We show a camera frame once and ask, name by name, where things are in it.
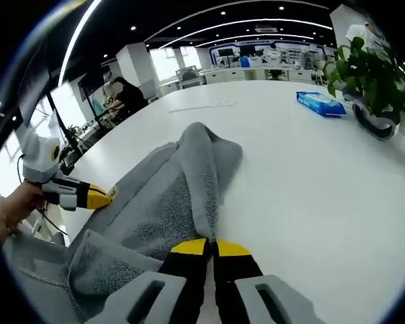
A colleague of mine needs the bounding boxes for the grey towel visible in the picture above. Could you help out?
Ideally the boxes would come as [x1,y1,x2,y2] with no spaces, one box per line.
[67,121,244,324]

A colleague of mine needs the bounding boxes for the person's left hand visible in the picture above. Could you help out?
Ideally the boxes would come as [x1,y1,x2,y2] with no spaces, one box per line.
[0,181,49,243]

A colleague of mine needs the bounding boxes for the grey office chair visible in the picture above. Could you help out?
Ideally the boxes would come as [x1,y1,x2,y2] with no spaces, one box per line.
[176,66,207,90]

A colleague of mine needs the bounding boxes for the blue wet wipes packet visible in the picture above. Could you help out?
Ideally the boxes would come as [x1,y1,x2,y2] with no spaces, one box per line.
[296,90,348,119]

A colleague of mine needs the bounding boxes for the green potted plant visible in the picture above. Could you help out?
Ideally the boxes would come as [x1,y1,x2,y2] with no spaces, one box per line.
[323,36,405,141]

